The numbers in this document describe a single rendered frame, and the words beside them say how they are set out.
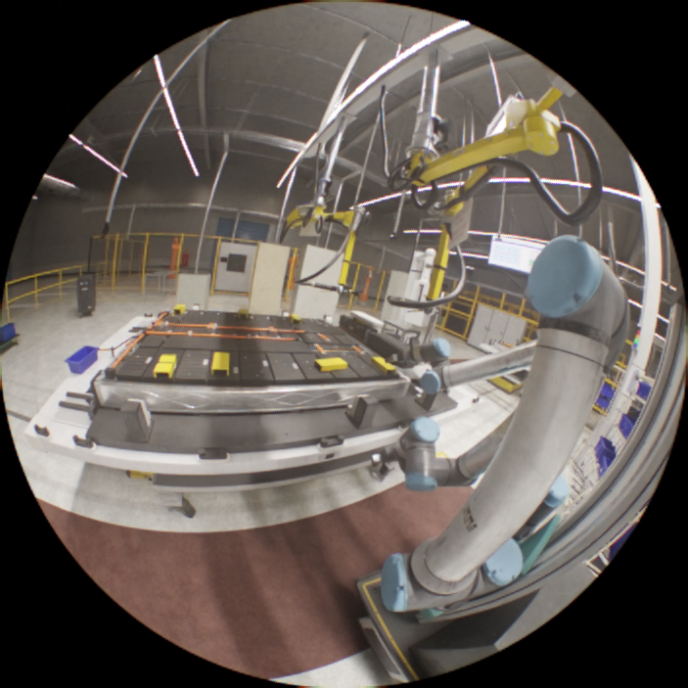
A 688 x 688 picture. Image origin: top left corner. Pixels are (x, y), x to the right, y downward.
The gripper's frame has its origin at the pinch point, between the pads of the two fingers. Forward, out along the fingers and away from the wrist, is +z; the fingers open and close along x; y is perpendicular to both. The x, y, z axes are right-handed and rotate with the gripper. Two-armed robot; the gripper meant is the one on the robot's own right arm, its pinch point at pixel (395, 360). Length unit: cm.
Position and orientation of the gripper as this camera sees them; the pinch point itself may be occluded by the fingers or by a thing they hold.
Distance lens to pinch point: 120.1
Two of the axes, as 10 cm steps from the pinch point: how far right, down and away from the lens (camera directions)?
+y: 0.8, 9.7, -2.2
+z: -4.9, 2.3, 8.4
